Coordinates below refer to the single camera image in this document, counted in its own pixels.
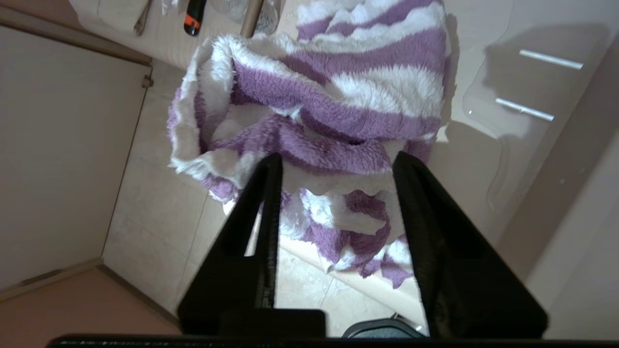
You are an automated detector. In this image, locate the black orange tool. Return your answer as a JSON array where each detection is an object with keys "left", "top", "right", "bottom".
[{"left": 183, "top": 0, "right": 207, "bottom": 37}]

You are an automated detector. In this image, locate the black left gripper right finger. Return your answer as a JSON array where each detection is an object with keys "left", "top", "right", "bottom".
[{"left": 392, "top": 151, "right": 549, "bottom": 338}]

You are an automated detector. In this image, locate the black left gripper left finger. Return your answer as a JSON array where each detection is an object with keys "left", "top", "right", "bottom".
[{"left": 177, "top": 153, "right": 283, "bottom": 335}]

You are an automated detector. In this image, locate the shrink-wrapped bottle pack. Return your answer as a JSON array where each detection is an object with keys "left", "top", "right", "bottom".
[{"left": 210, "top": 0, "right": 282, "bottom": 34}]

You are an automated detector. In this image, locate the purple white striped towel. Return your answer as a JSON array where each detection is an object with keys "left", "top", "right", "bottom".
[{"left": 167, "top": 0, "right": 453, "bottom": 290}]

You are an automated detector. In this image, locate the metal towel rail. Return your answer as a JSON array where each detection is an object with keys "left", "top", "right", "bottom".
[{"left": 240, "top": 0, "right": 265, "bottom": 38}]

